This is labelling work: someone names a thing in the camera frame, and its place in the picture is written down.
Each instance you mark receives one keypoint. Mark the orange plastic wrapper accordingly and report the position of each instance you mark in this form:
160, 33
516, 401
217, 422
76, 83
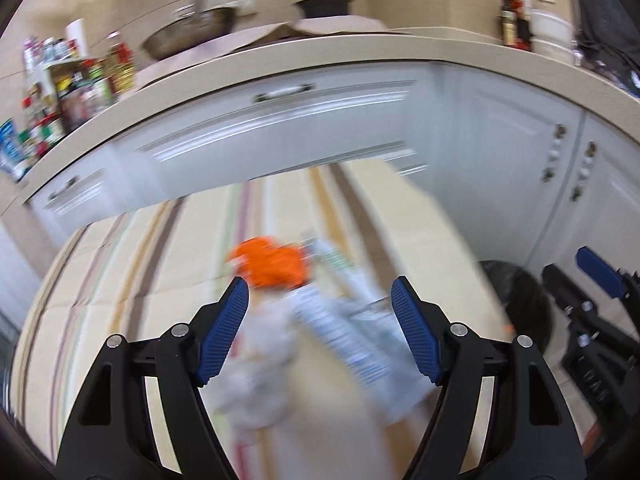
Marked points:
272, 262

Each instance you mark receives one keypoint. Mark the cluster of condiment bottles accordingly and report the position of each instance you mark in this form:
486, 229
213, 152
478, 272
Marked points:
70, 95

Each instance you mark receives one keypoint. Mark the dark grey cloth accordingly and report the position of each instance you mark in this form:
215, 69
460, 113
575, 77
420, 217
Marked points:
600, 5

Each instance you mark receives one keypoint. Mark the clear plastic bag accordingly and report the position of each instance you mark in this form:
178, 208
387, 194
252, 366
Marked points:
260, 360

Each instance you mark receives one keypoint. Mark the steel wok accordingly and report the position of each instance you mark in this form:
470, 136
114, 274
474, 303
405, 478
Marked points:
190, 35

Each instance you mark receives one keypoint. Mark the white kitchen cabinet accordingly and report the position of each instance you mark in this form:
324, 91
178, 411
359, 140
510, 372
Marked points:
350, 120

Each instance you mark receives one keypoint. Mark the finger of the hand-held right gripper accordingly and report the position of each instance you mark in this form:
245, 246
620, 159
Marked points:
580, 310
600, 271

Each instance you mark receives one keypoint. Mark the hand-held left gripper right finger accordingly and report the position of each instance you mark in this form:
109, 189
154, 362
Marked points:
415, 330

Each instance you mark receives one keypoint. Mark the beige cloth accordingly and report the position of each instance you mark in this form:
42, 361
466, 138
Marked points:
280, 35

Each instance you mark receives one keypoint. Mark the black pot with lid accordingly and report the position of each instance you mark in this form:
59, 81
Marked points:
325, 5

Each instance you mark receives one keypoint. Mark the green white small packet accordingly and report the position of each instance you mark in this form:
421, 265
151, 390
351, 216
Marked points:
332, 260

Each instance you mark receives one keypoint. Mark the striped tablecloth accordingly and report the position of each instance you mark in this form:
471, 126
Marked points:
125, 270

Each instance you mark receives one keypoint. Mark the white lidded container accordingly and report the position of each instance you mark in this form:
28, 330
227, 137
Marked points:
550, 22
552, 50

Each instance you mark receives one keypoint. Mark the blue white packet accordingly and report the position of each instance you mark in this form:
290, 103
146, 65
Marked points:
360, 345

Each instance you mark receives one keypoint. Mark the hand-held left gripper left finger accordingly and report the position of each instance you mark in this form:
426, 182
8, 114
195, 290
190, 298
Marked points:
222, 330

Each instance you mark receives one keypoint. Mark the beige stone countertop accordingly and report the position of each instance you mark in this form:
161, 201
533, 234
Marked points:
350, 50

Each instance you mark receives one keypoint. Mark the black waste bin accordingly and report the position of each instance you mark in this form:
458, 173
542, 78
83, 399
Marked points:
525, 300

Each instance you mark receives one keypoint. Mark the yellow oil bottle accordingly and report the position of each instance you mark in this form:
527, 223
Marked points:
122, 67

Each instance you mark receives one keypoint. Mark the dark glass bottle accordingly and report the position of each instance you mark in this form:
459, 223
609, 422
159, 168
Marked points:
509, 22

